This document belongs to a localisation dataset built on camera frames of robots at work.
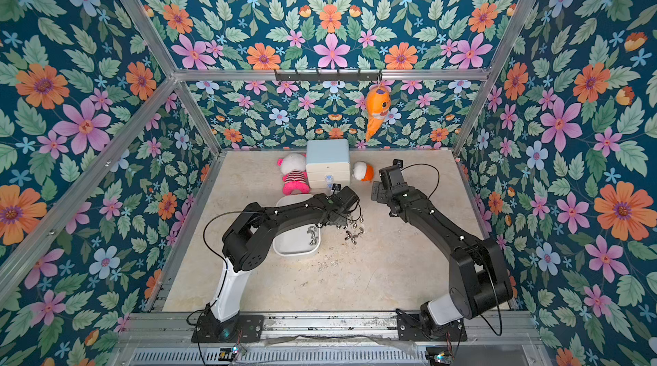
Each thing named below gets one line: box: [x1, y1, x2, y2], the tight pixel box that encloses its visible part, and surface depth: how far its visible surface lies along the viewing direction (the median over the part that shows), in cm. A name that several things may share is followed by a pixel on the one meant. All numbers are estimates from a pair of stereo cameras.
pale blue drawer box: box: [306, 138, 351, 190], surface depth 100 cm
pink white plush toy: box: [277, 153, 311, 195], surface depth 107 cm
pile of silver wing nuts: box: [306, 225, 318, 246], surface depth 94 cm
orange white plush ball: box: [351, 160, 374, 183], surface depth 107 cm
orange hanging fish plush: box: [365, 84, 391, 142], surface depth 95 cm
